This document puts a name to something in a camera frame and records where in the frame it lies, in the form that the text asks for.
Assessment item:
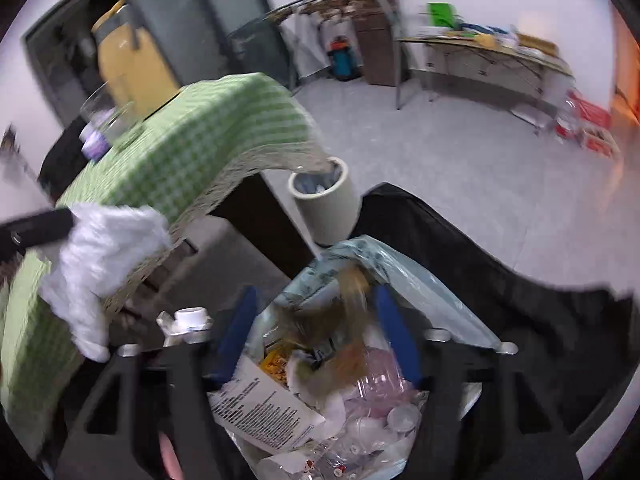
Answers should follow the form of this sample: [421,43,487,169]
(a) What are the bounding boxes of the green checked tablecloth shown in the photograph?
[0,72,332,411]

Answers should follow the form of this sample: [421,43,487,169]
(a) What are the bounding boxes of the purple tissue box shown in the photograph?
[79,122,111,160]

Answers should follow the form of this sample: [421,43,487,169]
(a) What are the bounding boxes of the flat cardboard box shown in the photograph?
[516,34,560,57]

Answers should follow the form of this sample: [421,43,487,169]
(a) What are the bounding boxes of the pink cloth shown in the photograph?
[159,432,182,480]

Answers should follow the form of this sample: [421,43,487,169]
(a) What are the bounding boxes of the white wad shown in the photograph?
[287,350,351,441]

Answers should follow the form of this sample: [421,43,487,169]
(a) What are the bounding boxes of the white tissue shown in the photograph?
[39,203,174,364]

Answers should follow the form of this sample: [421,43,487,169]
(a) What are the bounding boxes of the clear plastic tray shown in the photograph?
[345,345,426,421]

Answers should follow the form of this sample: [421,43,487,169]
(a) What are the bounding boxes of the clear drinking glass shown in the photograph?
[79,80,147,153]

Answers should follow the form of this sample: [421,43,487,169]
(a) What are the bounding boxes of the green box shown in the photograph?
[426,2,459,30]

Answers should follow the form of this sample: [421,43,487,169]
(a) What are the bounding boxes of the yellow thermos jug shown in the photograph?
[91,0,182,118]

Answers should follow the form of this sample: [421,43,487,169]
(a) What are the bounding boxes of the brown dried plant scraps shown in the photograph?
[282,264,375,386]

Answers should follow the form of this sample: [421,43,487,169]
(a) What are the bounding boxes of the blue orange canister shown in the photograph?
[326,35,360,82]

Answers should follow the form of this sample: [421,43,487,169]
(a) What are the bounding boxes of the pale plastic trash bag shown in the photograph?
[242,234,503,480]

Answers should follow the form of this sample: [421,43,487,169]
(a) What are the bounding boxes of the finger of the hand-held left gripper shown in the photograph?
[0,207,76,263]

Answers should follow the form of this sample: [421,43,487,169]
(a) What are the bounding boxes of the yellow snack packet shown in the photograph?
[259,347,292,380]

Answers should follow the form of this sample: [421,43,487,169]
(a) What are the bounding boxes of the white round waste bin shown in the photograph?
[287,156,351,247]

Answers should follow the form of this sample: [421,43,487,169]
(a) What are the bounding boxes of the sliding glass door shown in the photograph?
[22,0,298,131]

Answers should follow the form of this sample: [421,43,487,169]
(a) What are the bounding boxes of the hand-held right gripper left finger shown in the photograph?
[55,285,258,480]

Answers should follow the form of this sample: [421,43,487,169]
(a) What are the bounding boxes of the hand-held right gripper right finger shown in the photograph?
[375,285,583,480]

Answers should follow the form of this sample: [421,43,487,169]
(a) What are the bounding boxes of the folding camp table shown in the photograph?
[397,25,576,136]

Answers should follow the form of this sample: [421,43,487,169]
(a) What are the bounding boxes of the brown cabinet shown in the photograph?
[352,10,401,87]

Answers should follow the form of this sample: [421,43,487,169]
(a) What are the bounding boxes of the red plastic basket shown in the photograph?
[570,91,613,128]

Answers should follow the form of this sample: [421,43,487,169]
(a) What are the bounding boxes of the dark wooden dining table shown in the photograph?
[115,170,318,321]

